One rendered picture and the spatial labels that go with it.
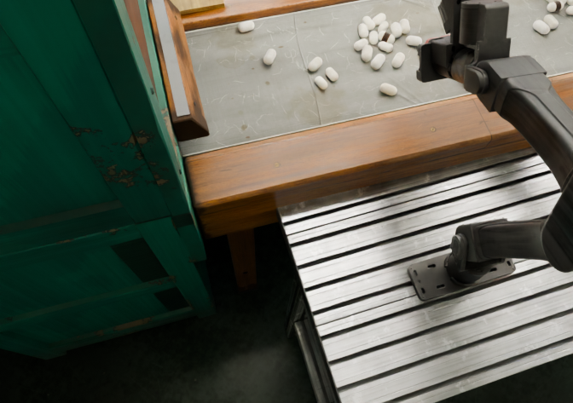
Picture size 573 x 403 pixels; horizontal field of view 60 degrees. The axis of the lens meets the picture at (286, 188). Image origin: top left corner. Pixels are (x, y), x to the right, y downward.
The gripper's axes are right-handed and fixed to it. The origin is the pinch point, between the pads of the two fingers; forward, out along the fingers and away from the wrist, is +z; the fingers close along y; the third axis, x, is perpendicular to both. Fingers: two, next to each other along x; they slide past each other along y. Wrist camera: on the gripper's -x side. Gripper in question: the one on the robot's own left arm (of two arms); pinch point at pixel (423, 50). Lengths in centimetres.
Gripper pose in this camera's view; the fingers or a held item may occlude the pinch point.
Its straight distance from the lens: 98.7
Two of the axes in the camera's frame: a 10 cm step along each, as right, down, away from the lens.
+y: -9.6, 2.3, -1.5
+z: -2.3, -4.0, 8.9
